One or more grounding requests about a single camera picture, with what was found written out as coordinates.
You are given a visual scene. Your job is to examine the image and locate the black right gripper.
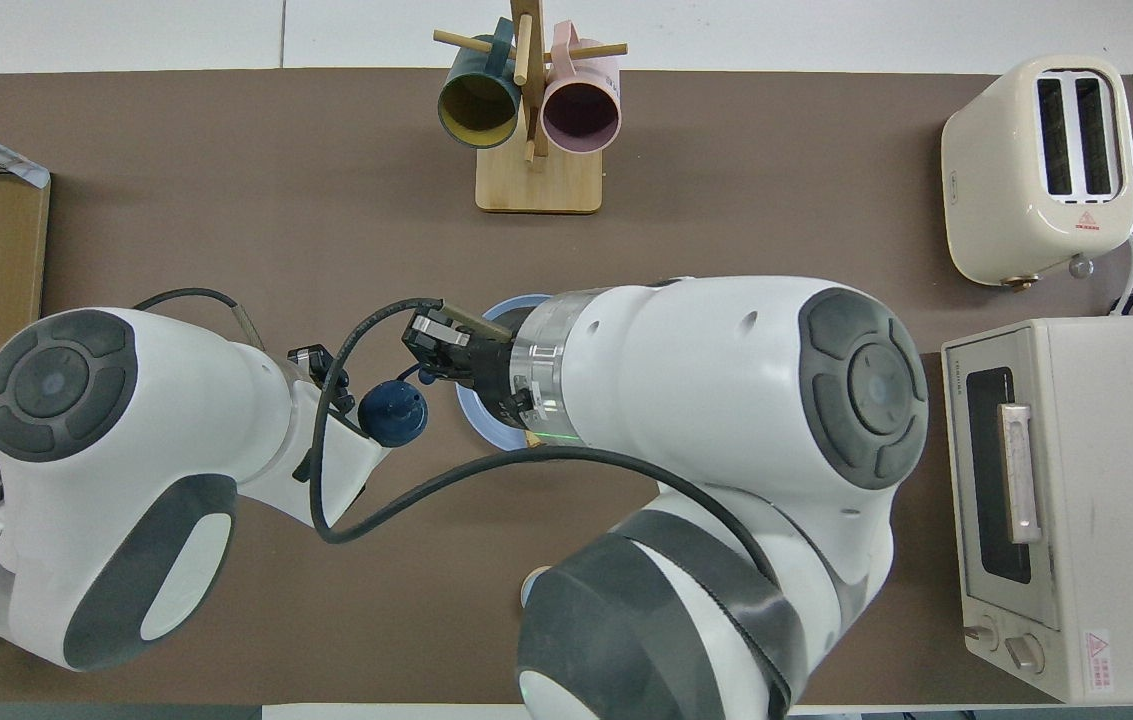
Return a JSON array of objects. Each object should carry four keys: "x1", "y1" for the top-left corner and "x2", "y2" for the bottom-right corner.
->
[{"x1": 286, "y1": 310, "x2": 527, "y2": 431}]

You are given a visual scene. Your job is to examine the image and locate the seasoning bottle with blue cap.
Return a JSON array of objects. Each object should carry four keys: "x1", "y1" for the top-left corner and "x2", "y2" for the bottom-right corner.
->
[{"x1": 358, "y1": 380, "x2": 429, "y2": 448}]

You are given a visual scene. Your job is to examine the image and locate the blue round plate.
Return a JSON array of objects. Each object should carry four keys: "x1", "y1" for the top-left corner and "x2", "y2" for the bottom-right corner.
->
[{"x1": 456, "y1": 293, "x2": 552, "y2": 453}]

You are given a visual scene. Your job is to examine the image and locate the brown table mat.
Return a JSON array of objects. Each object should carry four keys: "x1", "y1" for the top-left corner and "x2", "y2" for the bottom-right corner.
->
[{"x1": 0, "y1": 68, "x2": 1133, "y2": 706}]

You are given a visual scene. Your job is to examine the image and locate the wooden mug rack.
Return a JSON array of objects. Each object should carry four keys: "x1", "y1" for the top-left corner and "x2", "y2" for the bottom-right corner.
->
[{"x1": 433, "y1": 0, "x2": 629, "y2": 215}]

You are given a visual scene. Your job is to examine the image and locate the dark green mug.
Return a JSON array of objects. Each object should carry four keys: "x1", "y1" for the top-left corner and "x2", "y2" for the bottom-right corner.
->
[{"x1": 437, "y1": 18, "x2": 524, "y2": 151}]

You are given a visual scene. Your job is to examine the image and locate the pink mug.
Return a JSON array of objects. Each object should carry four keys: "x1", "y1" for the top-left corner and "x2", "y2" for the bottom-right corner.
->
[{"x1": 541, "y1": 20, "x2": 622, "y2": 156}]

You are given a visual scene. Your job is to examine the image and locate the cream two-slot toaster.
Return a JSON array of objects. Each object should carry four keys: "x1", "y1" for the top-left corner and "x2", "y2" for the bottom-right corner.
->
[{"x1": 941, "y1": 55, "x2": 1133, "y2": 291}]

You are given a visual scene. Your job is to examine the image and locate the white toaster oven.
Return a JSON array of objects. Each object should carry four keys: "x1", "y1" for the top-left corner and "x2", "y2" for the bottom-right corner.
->
[{"x1": 941, "y1": 316, "x2": 1133, "y2": 704}]

